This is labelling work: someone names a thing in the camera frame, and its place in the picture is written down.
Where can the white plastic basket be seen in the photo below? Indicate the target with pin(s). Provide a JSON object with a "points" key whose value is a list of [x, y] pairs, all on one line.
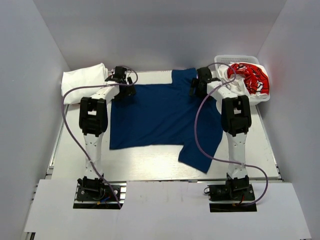
{"points": [[229, 59]]}

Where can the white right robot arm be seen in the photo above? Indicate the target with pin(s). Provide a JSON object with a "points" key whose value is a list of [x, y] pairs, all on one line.
{"points": [[235, 118]]}

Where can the white t-shirt with red print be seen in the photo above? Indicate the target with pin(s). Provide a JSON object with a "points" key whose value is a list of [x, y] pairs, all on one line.
{"points": [[243, 78]]}

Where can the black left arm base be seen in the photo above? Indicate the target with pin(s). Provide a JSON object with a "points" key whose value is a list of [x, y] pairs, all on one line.
{"points": [[95, 194]]}

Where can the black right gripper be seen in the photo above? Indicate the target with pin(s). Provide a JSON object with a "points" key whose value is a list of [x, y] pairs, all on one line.
{"points": [[195, 83]]}

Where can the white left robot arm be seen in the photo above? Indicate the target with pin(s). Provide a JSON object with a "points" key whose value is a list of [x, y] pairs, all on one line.
{"points": [[93, 116]]}

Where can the blue Mickey t-shirt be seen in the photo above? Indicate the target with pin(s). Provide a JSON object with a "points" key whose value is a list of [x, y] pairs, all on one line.
{"points": [[165, 114]]}

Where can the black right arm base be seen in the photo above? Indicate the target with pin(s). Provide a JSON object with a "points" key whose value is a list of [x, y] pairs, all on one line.
{"points": [[222, 200]]}

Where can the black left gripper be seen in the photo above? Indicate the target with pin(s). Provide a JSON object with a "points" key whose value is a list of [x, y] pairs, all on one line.
{"points": [[130, 91]]}

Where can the folded white t-shirt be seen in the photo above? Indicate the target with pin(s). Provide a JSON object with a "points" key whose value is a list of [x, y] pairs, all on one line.
{"points": [[89, 76]]}

